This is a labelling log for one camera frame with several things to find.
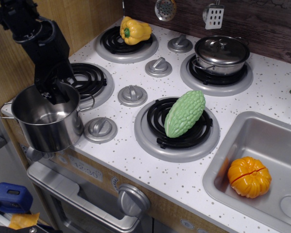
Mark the back right stove burner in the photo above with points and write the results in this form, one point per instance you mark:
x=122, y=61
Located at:
x=214, y=85

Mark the lidded steel pot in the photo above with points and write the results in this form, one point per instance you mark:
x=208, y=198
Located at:
x=220, y=55

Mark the grey knob front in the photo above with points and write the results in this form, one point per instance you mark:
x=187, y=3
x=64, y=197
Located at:
x=100, y=130

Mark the front right stove burner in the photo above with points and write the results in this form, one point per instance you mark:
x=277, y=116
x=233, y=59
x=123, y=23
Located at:
x=196, y=143

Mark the orange toy pumpkin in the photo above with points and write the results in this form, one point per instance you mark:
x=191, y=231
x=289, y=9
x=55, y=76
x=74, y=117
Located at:
x=249, y=177

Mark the blue clamp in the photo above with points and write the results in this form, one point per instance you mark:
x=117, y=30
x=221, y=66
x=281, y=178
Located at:
x=15, y=199

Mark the green toy bitter gourd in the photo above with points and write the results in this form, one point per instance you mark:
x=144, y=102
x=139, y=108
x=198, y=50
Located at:
x=184, y=113

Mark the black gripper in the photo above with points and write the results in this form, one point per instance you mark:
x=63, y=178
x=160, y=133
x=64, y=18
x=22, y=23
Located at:
x=47, y=47

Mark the grey knob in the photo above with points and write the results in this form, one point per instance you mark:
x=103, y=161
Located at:
x=158, y=68
x=180, y=44
x=100, y=130
x=132, y=96

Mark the grey knob middle lower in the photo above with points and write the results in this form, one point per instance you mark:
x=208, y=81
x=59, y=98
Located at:
x=132, y=96

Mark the hanging slotted spatula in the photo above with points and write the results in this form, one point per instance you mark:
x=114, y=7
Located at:
x=213, y=15

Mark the stove burner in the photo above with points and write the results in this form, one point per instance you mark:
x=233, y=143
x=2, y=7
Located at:
x=214, y=85
x=94, y=83
x=196, y=143
x=111, y=47

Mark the yellow toy bell pepper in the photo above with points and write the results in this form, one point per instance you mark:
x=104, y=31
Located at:
x=134, y=32

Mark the oven dial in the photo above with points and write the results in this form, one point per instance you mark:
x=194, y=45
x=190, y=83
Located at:
x=34, y=155
x=132, y=201

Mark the back left stove burner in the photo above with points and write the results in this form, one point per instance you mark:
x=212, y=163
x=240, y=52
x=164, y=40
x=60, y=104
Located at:
x=111, y=47

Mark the hanging steel strainer ladle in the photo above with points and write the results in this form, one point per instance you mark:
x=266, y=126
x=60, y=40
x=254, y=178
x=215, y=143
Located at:
x=165, y=10

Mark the left oven dial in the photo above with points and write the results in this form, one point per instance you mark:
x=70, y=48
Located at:
x=34, y=155

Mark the grey knob middle upper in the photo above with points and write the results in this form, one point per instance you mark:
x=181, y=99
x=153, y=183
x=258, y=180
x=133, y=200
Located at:
x=158, y=68

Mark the grey knob back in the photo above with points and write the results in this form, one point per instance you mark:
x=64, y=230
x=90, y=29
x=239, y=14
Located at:
x=180, y=44

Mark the grey toy sink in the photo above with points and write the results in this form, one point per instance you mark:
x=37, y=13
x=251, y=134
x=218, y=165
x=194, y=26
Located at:
x=268, y=140

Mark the oven clock display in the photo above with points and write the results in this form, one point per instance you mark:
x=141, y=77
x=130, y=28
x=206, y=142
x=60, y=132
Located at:
x=86, y=168

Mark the yellow cloth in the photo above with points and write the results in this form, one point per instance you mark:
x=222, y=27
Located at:
x=20, y=221

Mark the right oven dial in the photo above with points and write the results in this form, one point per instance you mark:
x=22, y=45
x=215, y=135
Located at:
x=132, y=201

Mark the front left stove burner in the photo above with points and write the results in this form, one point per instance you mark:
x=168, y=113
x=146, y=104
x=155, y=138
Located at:
x=94, y=83

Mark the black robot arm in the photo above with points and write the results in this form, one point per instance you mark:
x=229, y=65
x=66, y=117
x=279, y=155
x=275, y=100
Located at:
x=13, y=12

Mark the grey oven door handle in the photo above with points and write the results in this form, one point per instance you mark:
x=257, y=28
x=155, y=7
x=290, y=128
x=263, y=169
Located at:
x=79, y=206

